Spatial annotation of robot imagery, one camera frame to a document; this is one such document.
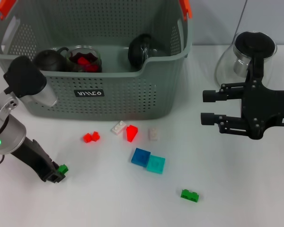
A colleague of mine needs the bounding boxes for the red sloped toy brick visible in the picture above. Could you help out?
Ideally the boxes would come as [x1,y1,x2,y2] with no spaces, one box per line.
[125,124,139,142]

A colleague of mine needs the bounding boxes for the orange basket handle grip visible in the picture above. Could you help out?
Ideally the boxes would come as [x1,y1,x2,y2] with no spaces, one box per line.
[179,0,194,22]
[0,0,17,19]

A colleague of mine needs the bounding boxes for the white toy brick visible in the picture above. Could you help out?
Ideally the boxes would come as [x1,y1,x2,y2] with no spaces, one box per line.
[111,120,126,135]
[148,128,160,142]

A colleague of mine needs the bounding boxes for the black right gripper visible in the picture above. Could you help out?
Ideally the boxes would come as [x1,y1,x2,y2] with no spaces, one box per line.
[200,79,284,140]

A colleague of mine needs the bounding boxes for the dark red curved toy brick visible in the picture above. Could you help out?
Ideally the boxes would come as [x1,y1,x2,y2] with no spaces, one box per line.
[76,56,98,72]

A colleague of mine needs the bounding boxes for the dark clay teapot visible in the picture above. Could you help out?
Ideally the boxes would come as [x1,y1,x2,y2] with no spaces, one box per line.
[34,46,69,72]

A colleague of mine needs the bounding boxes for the black round object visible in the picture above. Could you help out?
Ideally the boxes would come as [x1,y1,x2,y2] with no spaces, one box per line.
[128,34,160,70]

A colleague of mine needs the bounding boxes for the blue flat toy brick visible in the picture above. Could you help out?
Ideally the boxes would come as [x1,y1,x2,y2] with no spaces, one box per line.
[131,148,151,167]

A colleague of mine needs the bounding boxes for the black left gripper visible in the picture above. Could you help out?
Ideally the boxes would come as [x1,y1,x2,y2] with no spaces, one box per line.
[10,137,67,184]

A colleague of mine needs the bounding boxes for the grey perforated plastic storage basket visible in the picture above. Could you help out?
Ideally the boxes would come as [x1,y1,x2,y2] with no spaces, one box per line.
[0,0,194,122]

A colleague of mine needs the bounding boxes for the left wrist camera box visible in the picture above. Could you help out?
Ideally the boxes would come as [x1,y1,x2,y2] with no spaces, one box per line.
[3,55,59,108]

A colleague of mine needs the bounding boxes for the glass carafe with black handle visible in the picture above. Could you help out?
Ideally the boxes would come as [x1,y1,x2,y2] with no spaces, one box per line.
[214,30,278,92]

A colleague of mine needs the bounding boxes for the cyan flat toy brick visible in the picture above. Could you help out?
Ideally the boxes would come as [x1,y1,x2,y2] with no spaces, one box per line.
[146,155,166,175]

